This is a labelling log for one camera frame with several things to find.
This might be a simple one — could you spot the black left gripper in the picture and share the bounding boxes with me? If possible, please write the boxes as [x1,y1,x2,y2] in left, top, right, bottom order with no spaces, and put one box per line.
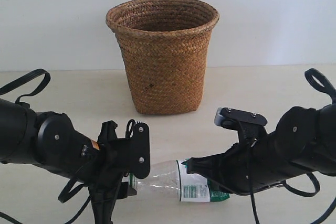
[73,121,137,223]

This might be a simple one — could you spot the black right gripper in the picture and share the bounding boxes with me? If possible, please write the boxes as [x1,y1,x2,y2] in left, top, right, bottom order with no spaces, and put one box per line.
[182,126,286,195]

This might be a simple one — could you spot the clear plastic bottle green label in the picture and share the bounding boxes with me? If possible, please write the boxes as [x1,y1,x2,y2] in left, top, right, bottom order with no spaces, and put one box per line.
[123,159,230,204]

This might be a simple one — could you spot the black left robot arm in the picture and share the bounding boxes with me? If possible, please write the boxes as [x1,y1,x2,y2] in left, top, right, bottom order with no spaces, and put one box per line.
[1,100,138,223]

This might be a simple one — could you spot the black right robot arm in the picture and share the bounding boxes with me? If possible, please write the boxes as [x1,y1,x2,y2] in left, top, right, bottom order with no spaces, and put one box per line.
[185,104,335,196]

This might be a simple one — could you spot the brown woven wicker basket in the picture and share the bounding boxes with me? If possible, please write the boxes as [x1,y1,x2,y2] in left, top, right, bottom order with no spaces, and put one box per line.
[106,0,219,115]

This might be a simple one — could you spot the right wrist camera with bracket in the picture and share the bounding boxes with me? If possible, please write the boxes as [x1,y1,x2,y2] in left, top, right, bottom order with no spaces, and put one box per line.
[214,108,268,131]

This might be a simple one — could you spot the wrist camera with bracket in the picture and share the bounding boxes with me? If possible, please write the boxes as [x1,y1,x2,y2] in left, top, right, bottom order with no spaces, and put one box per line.
[214,108,268,131]
[125,119,151,179]

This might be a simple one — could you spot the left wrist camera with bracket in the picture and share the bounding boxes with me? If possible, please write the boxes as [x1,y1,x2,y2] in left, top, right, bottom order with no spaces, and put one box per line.
[125,119,151,179]

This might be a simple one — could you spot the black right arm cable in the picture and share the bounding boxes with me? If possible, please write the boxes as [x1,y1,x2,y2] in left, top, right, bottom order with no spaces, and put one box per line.
[304,68,336,104]

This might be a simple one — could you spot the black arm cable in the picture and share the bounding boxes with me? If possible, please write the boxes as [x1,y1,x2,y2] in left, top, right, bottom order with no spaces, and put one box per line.
[304,68,336,104]
[0,68,51,104]

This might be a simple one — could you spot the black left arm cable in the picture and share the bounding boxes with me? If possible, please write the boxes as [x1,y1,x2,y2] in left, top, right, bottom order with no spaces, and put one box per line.
[0,68,51,104]

